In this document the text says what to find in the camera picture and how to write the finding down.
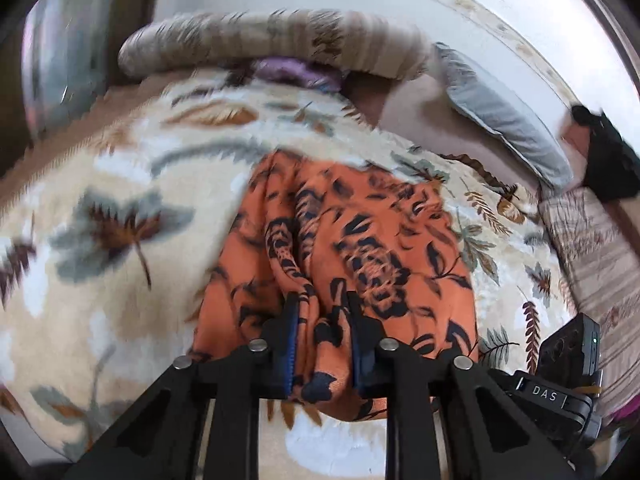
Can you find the beige plaid pillow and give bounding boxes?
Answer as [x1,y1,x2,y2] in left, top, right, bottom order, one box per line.
[539,188,639,417]

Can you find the mauve bed sheet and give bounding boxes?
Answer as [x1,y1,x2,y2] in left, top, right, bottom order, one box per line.
[342,72,540,194]

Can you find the brown stained-glass wardrobe door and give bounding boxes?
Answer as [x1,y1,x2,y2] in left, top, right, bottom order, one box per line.
[21,0,154,141]

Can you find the cream leaf-pattern plush blanket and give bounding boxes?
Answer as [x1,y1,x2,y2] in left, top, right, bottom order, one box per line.
[1,70,573,479]

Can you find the grey pillow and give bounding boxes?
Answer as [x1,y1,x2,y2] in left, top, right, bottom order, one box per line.
[435,42,574,191]

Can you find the black cloth item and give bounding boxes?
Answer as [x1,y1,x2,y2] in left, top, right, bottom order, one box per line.
[570,104,639,203]

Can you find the orange black floral garment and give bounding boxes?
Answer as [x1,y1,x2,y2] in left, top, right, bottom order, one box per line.
[192,151,477,420]

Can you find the purple cloth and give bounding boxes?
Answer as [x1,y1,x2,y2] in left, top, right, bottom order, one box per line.
[250,56,344,92]

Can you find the black camera box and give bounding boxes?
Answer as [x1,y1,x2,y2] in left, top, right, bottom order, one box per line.
[536,313,602,389]

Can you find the beige striped bolster pillow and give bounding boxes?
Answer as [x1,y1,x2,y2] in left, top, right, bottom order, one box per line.
[118,9,434,81]

